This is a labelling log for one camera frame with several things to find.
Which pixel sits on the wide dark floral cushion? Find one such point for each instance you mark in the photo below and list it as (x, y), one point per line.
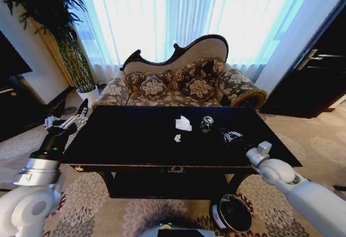
(200, 68)
(135, 79)

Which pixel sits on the white plant pot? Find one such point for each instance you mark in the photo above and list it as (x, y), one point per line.
(88, 94)

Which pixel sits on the floral upholstered carved sofa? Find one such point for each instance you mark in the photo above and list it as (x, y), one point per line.
(173, 64)

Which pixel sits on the dark wooden door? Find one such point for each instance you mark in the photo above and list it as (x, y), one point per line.
(316, 67)

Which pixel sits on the floral patterned rug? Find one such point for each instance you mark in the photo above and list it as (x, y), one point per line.
(89, 210)

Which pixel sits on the dark drink can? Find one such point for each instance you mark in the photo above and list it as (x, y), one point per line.
(206, 125)

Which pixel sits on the tall green potted plant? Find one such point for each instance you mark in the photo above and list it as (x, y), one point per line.
(48, 7)

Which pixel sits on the crumpled white tissue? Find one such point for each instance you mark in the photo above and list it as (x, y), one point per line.
(183, 123)

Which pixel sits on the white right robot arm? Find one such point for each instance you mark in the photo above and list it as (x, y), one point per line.
(297, 188)

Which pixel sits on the dark low cabinet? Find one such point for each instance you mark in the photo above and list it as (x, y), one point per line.
(19, 107)

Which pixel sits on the small white paper scrap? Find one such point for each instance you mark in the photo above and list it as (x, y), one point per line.
(178, 138)

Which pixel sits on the black flat screen television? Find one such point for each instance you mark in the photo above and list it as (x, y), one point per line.
(10, 56)

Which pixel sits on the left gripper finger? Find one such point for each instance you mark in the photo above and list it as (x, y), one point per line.
(78, 119)
(53, 121)

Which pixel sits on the sheer white curtain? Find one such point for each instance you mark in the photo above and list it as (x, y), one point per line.
(173, 13)

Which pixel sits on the white robot front shell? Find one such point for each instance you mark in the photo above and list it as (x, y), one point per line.
(177, 232)

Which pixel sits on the dark wooden coffee table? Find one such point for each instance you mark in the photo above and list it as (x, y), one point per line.
(167, 145)

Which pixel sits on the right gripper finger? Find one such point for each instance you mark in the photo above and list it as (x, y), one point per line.
(233, 133)
(228, 138)

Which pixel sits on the small pale floral cushion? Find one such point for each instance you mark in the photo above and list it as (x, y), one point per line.
(200, 88)
(153, 88)

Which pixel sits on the black round trash bin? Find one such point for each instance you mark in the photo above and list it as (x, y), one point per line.
(232, 214)

